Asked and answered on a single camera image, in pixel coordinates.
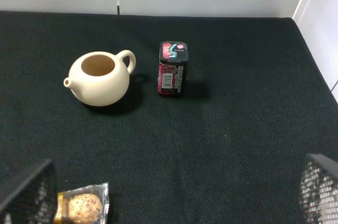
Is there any black red tin box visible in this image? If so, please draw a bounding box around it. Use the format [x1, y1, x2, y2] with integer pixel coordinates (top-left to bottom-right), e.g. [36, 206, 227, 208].
[157, 41, 189, 97]

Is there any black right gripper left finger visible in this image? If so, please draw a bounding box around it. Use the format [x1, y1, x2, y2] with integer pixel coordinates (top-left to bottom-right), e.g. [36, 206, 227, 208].
[1, 159, 57, 223]

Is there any black table cloth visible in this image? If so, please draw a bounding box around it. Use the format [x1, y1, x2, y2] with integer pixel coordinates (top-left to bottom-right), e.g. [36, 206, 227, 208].
[1, 12, 337, 223]

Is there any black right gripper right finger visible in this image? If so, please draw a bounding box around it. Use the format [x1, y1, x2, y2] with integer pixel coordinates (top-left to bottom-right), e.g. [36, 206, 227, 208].
[299, 154, 337, 223]

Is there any wrapped cookie packet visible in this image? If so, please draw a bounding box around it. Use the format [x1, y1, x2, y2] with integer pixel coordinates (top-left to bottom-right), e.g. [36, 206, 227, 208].
[54, 182, 109, 224]

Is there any cream ceramic teapot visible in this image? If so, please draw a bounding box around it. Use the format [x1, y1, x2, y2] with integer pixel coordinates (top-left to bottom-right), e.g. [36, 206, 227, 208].
[63, 50, 136, 107]

